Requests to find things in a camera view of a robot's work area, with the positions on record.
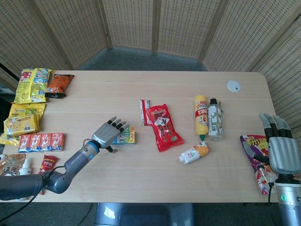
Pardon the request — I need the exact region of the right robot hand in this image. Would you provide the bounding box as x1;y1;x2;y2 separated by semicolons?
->
242;113;301;176

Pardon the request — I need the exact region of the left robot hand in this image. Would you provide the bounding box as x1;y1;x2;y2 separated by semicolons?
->
91;116;130;154

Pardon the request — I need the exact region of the blue cardboard box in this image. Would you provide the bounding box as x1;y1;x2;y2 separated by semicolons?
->
111;125;137;145

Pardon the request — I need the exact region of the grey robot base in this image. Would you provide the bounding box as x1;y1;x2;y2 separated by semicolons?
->
93;202;195;226

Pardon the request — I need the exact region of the purple snack bag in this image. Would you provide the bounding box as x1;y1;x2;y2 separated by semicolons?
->
239;133;281;196

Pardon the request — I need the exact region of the small red white packet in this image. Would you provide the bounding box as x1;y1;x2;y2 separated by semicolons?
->
139;98;152;127

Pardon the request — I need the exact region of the red plastic food bag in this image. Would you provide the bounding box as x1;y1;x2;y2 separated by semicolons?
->
146;104;185;153

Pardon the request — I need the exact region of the red sachet white print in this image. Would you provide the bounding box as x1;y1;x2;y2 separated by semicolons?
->
38;154;59;196

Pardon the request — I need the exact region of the orange snack bag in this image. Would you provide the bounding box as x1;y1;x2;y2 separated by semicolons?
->
44;73;75;99

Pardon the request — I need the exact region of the clear bottle black cap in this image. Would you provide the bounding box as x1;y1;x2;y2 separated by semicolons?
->
208;98;224;142

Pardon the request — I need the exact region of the white round grommet cover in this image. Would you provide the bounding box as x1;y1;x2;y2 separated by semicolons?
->
226;80;242;93

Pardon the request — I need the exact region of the yellow lime print bag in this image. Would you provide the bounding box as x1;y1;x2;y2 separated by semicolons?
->
0;103;46;147

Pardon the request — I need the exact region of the yellow popcorn print bag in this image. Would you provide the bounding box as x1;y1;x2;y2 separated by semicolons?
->
3;113;41;137

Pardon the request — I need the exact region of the yellow snack bag colourful print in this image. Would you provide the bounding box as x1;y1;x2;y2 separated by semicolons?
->
14;68;53;105

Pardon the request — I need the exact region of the small white bottle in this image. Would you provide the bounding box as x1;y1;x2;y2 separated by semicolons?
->
18;158;33;177

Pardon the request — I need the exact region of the yellow bottle green cap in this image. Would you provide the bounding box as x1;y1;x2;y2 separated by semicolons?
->
195;94;209;142

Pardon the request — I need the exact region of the brown white pouch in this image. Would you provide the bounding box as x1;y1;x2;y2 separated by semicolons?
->
0;153;26;177

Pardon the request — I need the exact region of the woven folding screen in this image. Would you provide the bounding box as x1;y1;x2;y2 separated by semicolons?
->
0;0;301;132

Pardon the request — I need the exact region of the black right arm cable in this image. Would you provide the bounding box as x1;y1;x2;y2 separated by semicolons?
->
267;181;277;207

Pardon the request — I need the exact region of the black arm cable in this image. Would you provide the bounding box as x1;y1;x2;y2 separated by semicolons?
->
267;181;277;207
14;165;65;226

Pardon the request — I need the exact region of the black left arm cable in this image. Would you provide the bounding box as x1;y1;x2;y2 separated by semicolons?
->
14;165;65;226

